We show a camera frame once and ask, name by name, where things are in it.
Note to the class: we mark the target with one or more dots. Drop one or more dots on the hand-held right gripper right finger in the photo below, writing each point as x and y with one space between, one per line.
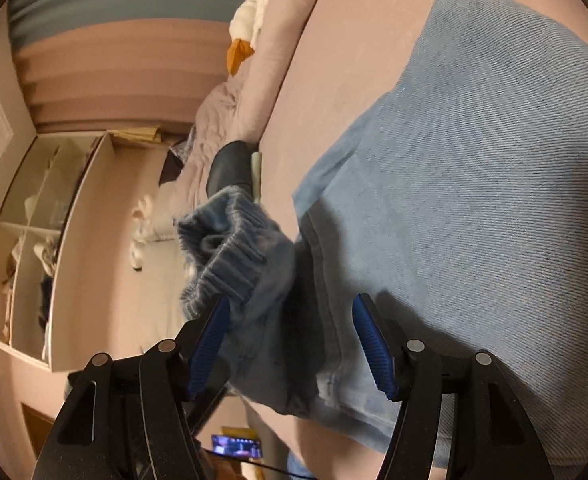
369 345

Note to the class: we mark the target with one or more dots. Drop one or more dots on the lilac quilted duvet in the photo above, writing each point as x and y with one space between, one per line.
233 110

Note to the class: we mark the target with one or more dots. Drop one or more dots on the blue plaid shirt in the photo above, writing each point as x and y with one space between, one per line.
186 147

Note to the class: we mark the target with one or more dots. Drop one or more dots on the folded pale green cloth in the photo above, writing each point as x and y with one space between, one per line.
257 170

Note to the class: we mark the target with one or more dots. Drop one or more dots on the light blue denim pants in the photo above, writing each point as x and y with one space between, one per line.
449 185

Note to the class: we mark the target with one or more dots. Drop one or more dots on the pink curtain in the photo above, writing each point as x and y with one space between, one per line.
123 75

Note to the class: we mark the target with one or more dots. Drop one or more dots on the cream shelf unit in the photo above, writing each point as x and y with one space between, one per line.
81 260

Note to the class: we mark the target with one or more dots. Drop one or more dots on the folded dark jeans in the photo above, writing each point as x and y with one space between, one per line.
228 165

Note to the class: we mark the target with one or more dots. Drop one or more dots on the smartphone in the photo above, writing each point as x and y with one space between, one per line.
236 446

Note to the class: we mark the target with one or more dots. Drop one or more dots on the dark clothes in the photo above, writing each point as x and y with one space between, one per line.
171 170

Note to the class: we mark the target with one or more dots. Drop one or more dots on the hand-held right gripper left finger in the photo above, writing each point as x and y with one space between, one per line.
208 345

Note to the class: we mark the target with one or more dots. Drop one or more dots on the small white plush toy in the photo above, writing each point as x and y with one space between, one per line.
143 210

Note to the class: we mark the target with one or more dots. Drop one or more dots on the white goose plush toy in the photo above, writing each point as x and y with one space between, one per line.
254 0

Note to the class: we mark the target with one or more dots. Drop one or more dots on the grey-green pillow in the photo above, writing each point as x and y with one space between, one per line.
166 220

